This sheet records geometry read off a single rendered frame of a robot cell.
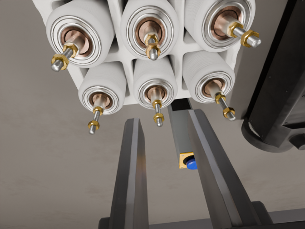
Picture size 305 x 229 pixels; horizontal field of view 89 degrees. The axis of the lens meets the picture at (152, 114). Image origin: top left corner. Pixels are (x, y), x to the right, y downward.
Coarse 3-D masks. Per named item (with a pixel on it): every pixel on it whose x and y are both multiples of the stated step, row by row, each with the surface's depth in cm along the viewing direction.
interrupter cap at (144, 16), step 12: (144, 12) 22; (156, 12) 22; (132, 24) 23; (144, 24) 24; (156, 24) 24; (168, 24) 24; (132, 36) 24; (168, 36) 25; (132, 48) 26; (144, 48) 26; (168, 48) 26
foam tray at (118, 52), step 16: (48, 0) 27; (64, 0) 32; (112, 0) 27; (176, 0) 28; (48, 16) 28; (112, 16) 29; (112, 48) 36; (176, 48) 33; (192, 48) 34; (128, 64) 35; (176, 64) 36; (80, 80) 37; (128, 80) 38; (176, 80) 39; (128, 96) 41; (176, 96) 42
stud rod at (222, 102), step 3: (219, 99) 29; (222, 99) 29; (219, 102) 29; (222, 102) 28; (225, 102) 28; (222, 105) 28; (225, 105) 27; (222, 108) 28; (225, 108) 27; (228, 114) 26; (231, 114) 26; (228, 117) 26; (231, 117) 25; (234, 117) 25; (231, 120) 26
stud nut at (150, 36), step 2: (148, 34) 22; (150, 34) 22; (152, 34) 22; (154, 34) 22; (146, 36) 22; (148, 36) 21; (150, 36) 21; (152, 36) 21; (154, 36) 21; (146, 38) 22; (148, 38) 21; (150, 38) 22; (152, 38) 22; (154, 38) 22; (156, 38) 22; (144, 40) 22; (146, 40) 22; (156, 40) 22; (146, 42) 22; (156, 42) 22; (146, 44) 22
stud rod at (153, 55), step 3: (150, 39) 21; (153, 39) 21; (150, 42) 20; (153, 42) 20; (150, 51) 18; (153, 51) 18; (156, 51) 18; (150, 54) 18; (153, 54) 18; (156, 54) 18; (150, 57) 18; (153, 57) 18; (156, 57) 18; (153, 60) 18
